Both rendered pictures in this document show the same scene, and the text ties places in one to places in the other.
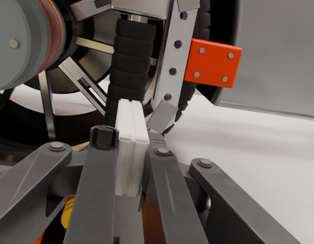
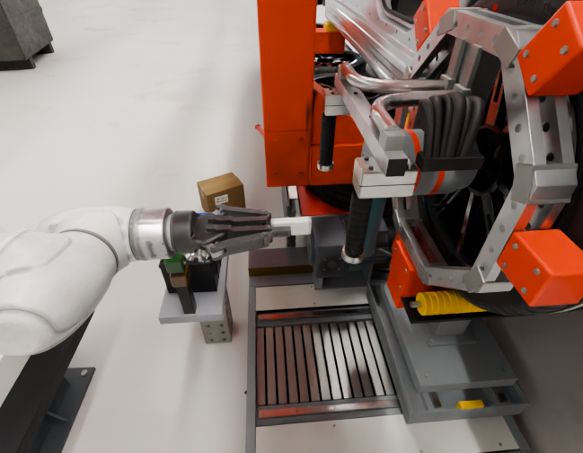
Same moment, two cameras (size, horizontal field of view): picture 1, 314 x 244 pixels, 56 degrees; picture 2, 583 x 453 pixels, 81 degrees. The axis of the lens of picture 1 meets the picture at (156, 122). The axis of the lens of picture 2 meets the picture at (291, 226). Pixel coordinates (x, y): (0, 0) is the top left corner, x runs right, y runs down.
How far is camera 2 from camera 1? 0.58 m
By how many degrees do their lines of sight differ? 82
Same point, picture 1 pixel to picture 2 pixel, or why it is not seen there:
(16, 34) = not seen: hidden behind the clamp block
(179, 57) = (499, 240)
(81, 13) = (508, 161)
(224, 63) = (530, 274)
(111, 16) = not seen: outside the picture
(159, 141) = (283, 229)
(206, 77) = (511, 275)
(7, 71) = not seen: hidden behind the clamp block
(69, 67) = (486, 200)
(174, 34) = (502, 217)
